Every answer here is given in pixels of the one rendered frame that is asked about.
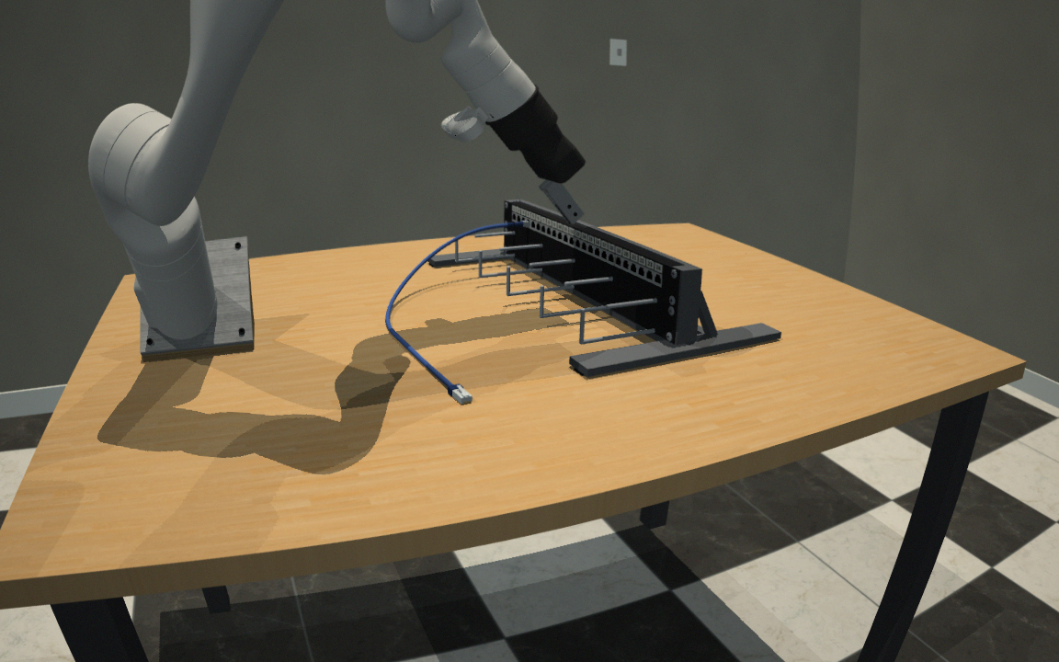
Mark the grey network cable plug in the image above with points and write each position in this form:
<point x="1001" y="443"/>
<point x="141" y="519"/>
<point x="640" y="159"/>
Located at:
<point x="461" y="395"/>

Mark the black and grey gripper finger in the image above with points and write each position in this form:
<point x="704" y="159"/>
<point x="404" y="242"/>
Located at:
<point x="564" y="201"/>
<point x="544" y="183"/>

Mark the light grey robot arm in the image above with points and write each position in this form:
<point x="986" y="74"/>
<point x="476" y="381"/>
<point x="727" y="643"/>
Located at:
<point x="155" y="170"/>

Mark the black patch panel rack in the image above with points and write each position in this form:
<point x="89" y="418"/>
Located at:
<point x="670" y="286"/>

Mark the blue patch cord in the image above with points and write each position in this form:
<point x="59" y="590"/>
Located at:
<point x="388" y="312"/>

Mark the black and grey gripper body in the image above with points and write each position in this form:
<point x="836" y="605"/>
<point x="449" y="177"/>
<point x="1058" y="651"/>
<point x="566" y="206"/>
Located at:
<point x="522" y="119"/>

